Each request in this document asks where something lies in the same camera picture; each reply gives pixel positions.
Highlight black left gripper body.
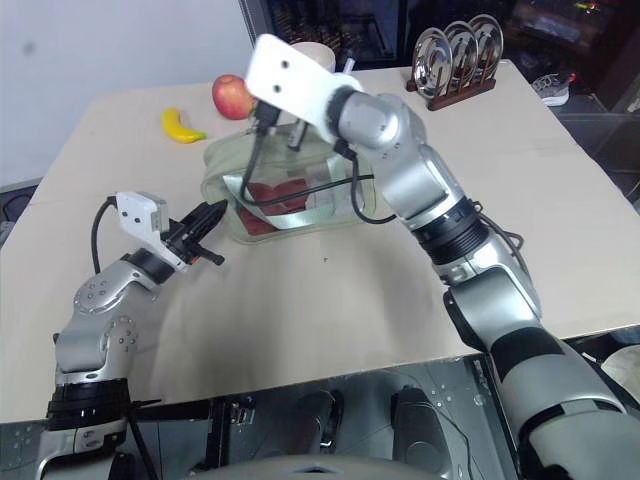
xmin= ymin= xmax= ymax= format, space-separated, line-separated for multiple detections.
xmin=160 ymin=219 xmax=202 ymax=267

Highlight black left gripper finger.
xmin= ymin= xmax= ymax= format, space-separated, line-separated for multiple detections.
xmin=286 ymin=119 xmax=308 ymax=154
xmin=180 ymin=200 xmax=228 ymax=237
xmin=190 ymin=242 xmax=226 ymax=266

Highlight red items inside pouch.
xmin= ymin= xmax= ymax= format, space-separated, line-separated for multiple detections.
xmin=238 ymin=179 xmax=314 ymax=236

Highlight green transparent zip pouch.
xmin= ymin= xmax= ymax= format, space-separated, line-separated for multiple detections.
xmin=199 ymin=121 xmax=382 ymax=246

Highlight red apple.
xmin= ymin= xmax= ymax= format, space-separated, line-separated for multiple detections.
xmin=211 ymin=74 xmax=257 ymax=121

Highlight beige round cup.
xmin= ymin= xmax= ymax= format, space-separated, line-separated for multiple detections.
xmin=289 ymin=41 xmax=337 ymax=72

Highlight yellow banana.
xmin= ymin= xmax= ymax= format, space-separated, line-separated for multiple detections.
xmin=160 ymin=107 xmax=208 ymax=146

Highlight round metal plate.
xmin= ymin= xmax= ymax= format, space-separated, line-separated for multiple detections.
xmin=443 ymin=20 xmax=482 ymax=84
xmin=469 ymin=13 xmax=504 ymax=77
xmin=411 ymin=27 xmax=454 ymax=99

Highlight dark wooden plate rack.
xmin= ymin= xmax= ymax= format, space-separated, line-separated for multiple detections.
xmin=405 ymin=74 xmax=498 ymax=112

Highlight grey white sneaker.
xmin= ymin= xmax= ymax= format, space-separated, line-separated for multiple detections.
xmin=531 ymin=72 xmax=577 ymax=107

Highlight white rounded object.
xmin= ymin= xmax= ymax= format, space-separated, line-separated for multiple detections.
xmin=599 ymin=347 xmax=640 ymax=397

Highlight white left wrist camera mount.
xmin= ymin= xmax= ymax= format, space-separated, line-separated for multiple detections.
xmin=112 ymin=190 xmax=189 ymax=273

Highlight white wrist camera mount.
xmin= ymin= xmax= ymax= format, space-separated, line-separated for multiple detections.
xmin=112 ymin=190 xmax=189 ymax=273
xmin=246 ymin=33 xmax=362 ymax=146

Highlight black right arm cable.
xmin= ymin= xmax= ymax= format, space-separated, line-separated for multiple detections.
xmin=241 ymin=98 xmax=401 ymax=226

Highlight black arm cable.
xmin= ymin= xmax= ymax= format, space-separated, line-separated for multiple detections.
xmin=241 ymin=98 xmax=401 ymax=226
xmin=89 ymin=196 xmax=119 ymax=275

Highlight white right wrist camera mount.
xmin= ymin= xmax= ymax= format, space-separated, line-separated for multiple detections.
xmin=246 ymin=33 xmax=362 ymax=146

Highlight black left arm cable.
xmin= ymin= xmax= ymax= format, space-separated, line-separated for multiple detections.
xmin=89 ymin=196 xmax=119 ymax=275

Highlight thin black elbow wire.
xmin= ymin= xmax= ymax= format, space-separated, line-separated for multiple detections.
xmin=472 ymin=198 xmax=526 ymax=262

